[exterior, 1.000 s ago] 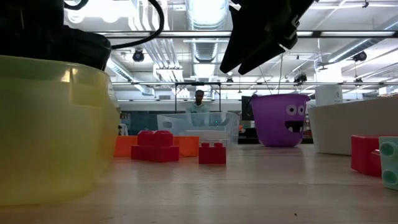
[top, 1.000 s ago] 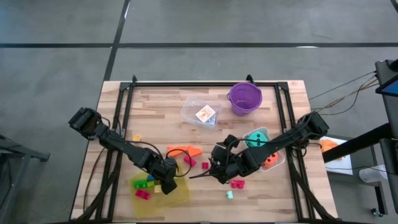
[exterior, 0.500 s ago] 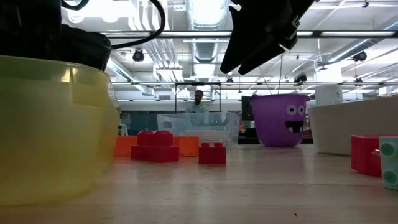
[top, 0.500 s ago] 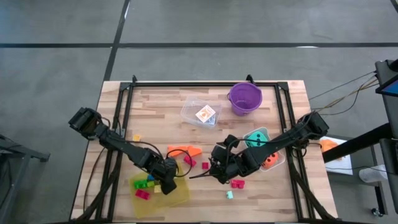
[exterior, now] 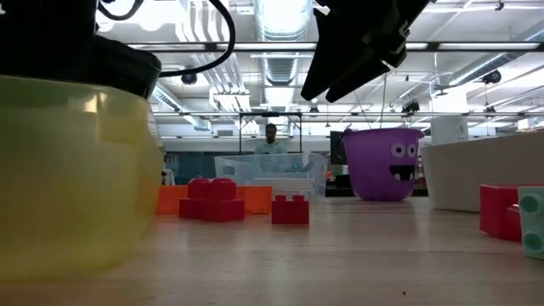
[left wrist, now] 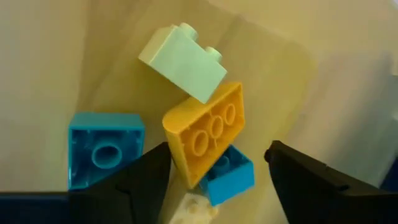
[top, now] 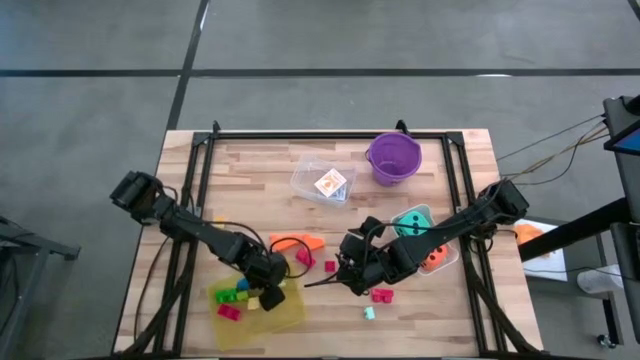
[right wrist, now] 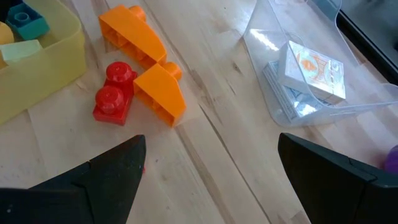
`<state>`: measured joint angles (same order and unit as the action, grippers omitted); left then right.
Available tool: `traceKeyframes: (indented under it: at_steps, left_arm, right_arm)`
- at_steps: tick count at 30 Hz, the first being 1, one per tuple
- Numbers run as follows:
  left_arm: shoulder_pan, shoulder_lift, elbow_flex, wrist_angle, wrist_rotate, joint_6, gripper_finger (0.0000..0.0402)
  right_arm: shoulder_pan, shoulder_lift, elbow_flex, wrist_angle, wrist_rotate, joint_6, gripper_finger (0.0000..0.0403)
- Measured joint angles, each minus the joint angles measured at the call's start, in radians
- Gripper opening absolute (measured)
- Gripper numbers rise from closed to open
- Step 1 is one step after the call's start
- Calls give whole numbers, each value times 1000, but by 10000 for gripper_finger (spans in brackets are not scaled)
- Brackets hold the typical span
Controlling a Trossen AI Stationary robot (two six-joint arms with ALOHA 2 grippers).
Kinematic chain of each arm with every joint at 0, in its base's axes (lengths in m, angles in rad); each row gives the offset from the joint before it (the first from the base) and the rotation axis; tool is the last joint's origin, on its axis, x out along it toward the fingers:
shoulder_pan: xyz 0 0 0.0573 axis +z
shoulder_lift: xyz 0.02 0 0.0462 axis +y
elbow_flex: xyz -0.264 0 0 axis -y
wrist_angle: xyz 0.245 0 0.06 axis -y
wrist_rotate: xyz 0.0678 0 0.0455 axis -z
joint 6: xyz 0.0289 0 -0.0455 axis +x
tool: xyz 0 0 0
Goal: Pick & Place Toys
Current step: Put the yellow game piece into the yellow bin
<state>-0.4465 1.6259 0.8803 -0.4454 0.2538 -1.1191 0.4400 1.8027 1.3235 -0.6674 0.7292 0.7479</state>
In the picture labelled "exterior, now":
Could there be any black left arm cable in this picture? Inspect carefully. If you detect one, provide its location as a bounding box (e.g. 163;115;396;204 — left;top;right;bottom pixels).
97;0;237;79

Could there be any orange rounded toy block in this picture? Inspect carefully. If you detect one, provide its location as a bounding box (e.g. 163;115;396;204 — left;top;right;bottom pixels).
235;185;274;216

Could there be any small red toy brick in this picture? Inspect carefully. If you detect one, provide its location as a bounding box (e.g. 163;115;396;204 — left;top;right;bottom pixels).
271;194;310;225

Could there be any yellow translucent plastic bin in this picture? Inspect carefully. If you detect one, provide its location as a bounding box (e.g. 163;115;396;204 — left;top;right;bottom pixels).
0;75;165;281

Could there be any white sign board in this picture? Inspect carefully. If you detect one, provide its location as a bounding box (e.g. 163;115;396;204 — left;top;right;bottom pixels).
430;116;470;146

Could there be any black monitor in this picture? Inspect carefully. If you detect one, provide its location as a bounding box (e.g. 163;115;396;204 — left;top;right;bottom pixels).
330;130;346;166

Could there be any red heart-shaped toy brick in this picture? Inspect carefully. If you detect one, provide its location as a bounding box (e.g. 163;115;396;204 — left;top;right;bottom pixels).
479;184;544;243

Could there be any person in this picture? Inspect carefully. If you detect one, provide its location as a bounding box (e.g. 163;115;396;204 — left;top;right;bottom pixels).
253;122;289;156

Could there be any red two-stud toy brick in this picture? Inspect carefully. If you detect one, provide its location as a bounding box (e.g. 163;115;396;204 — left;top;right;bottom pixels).
178;178;247;224

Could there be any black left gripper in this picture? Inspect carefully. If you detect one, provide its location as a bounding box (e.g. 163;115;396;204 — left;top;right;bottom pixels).
0;33;163;100

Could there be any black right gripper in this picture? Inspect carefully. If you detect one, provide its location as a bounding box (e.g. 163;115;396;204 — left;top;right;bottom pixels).
300;0;433;104

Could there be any silver ventilation duct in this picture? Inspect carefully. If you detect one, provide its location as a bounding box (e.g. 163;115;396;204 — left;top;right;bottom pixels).
253;0;318;133

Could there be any white plastic bin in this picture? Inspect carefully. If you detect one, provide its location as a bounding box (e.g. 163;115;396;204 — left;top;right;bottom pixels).
421;131;544;213

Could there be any purple monster-face bucket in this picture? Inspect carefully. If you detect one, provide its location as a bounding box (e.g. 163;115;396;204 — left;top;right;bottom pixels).
341;127;426;202

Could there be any pale mint toy brick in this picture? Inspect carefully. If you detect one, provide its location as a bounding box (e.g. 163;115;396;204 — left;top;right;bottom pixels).
517;187;544;262

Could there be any clear plastic container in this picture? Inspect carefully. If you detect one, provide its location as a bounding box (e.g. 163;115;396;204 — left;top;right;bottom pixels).
214;152;330;201

